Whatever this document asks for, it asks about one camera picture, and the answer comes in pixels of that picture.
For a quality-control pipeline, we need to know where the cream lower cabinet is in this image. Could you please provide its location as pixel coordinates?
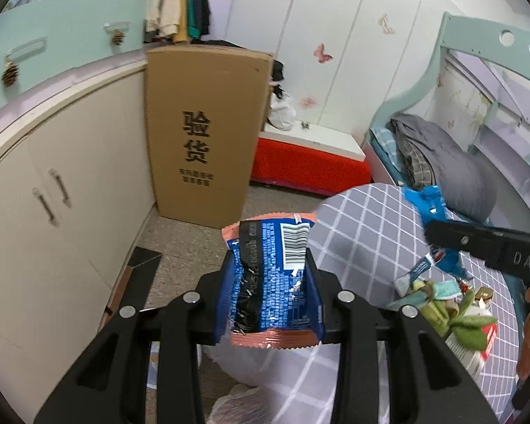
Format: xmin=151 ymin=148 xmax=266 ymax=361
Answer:
xmin=0 ymin=61 xmax=155 ymax=423

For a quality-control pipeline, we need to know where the pink butterfly wall sticker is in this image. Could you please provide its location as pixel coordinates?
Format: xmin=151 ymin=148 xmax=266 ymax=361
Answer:
xmin=314 ymin=43 xmax=333 ymax=64

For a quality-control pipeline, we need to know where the white plastic bag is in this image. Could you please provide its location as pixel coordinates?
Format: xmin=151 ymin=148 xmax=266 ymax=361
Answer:
xmin=267 ymin=95 xmax=297 ymax=131

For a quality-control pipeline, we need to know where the pine cone ornament left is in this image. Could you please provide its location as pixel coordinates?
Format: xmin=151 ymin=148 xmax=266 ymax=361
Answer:
xmin=1 ymin=61 xmax=19 ymax=88

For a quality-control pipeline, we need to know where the green hanging garment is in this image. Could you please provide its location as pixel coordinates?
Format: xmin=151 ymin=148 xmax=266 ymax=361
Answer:
xmin=187 ymin=0 xmax=201 ymax=39

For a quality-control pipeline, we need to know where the grey folded duvet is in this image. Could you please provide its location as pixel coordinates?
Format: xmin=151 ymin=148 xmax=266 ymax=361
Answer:
xmin=388 ymin=114 xmax=497 ymax=223

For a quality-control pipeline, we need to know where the black hanging garment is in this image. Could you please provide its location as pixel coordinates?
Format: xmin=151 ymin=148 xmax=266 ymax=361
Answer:
xmin=200 ymin=0 xmax=211 ymax=36

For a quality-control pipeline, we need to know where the mint drawer unit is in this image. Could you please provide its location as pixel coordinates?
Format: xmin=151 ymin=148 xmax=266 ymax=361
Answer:
xmin=0 ymin=0 xmax=147 ymax=109

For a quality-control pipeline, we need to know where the white trash bag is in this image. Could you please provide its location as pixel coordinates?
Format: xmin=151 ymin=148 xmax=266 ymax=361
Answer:
xmin=146 ymin=343 xmax=293 ymax=424

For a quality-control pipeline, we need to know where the blue snack bag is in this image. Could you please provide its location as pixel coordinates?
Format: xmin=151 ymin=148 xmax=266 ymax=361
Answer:
xmin=216 ymin=212 xmax=325 ymax=349

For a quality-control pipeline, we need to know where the blue plastic wrapper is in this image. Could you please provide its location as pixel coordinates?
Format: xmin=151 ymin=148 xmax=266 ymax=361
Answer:
xmin=402 ymin=185 xmax=473 ymax=281

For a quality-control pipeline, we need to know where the pine cone ornament right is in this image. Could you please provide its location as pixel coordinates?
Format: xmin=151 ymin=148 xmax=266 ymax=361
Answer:
xmin=112 ymin=30 xmax=125 ymax=46

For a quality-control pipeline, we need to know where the mint bunk bed frame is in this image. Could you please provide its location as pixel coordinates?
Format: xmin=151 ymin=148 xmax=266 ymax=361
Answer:
xmin=364 ymin=11 xmax=530 ymax=240

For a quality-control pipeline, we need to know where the red and white bench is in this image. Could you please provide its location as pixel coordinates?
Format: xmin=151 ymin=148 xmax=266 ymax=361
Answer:
xmin=251 ymin=122 xmax=371 ymax=196

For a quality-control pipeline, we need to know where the large brown cardboard box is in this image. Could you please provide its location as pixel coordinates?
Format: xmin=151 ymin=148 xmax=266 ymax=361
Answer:
xmin=145 ymin=45 xmax=273 ymax=229

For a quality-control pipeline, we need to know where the grey checked tablecloth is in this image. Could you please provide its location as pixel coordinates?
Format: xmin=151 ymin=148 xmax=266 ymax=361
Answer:
xmin=205 ymin=183 xmax=521 ymax=423

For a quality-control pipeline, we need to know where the pine cone ornament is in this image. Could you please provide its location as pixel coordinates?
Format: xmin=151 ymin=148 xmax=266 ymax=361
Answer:
xmin=1 ymin=61 xmax=19 ymax=88
xmin=112 ymin=30 xmax=125 ymax=46

